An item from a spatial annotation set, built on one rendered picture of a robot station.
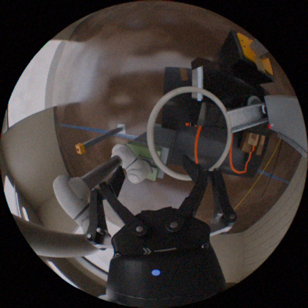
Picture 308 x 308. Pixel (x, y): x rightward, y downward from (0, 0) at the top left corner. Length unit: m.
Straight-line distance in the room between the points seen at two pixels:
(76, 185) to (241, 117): 0.94
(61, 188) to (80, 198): 0.10
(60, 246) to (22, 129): 6.03
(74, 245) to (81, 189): 0.32
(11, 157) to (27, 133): 1.58
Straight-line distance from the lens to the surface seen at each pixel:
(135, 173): 0.81
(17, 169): 6.58
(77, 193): 0.47
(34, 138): 6.20
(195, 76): 0.95
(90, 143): 1.51
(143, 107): 1.84
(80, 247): 0.24
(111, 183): 0.16
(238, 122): 0.68
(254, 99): 1.03
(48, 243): 0.19
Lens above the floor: 1.68
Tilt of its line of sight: 58 degrees down
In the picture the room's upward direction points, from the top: 145 degrees counter-clockwise
